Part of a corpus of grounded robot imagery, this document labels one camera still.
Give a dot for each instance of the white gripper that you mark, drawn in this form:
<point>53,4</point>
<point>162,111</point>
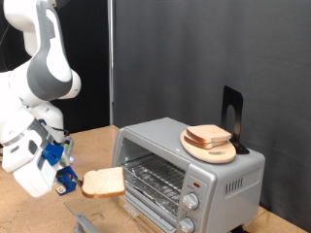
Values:
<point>35,181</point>

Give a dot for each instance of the aluminium foil sheet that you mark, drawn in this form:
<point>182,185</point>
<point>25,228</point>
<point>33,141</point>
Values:
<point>149,197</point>

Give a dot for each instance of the wrist camera on blue mount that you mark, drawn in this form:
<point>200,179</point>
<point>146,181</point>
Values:
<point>51,153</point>

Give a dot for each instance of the vertical metal pole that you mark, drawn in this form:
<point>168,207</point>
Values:
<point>111,64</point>

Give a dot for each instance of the metal spatula with blue block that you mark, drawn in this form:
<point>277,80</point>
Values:
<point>69,179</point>

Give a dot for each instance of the wooden box under oven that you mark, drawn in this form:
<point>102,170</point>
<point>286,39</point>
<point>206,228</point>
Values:
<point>142,223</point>

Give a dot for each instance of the grey backdrop cloth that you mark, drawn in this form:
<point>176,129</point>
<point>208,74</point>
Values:
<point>200,48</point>

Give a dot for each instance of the silver oven knob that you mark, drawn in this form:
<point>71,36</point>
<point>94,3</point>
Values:
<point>185,225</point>
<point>190,200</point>

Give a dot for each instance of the black curtain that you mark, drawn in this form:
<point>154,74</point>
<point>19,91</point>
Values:
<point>90,64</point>

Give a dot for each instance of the small black object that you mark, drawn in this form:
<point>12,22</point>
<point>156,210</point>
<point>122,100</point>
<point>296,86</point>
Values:
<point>239,229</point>

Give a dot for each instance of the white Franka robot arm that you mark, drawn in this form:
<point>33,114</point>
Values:
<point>48,64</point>

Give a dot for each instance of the wooden cutting board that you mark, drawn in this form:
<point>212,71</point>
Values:
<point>214,155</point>

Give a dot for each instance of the silver toaster oven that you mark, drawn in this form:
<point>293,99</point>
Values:
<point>226,207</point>

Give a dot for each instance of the black metal bookend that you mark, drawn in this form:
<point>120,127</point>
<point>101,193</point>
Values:
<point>238,106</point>

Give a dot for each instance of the red indicator light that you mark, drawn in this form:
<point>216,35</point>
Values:
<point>196,185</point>

